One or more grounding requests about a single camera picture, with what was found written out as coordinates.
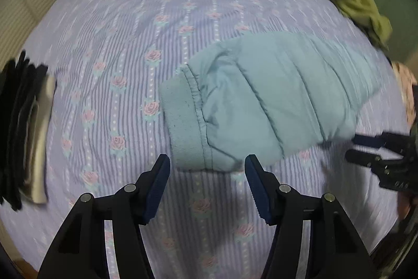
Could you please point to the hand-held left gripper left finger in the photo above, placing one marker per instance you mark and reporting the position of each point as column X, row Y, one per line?
column 156, row 190

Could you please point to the olive green garment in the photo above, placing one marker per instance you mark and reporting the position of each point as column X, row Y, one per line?
column 356, row 4

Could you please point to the black folded clothes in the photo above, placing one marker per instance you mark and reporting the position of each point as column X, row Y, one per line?
column 14, row 122

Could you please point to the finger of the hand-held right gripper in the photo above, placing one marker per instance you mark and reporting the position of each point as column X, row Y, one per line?
column 361, row 158
column 367, row 140

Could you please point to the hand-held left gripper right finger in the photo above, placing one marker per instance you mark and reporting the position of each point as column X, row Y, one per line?
column 259, row 190

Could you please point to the floral striped bed sheet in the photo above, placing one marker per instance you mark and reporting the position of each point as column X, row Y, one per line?
column 114, row 37

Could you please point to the light blue jacket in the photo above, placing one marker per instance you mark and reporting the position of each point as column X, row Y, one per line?
column 261, row 96

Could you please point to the person's right hand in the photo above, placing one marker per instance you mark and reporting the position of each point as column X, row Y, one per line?
column 404, row 205

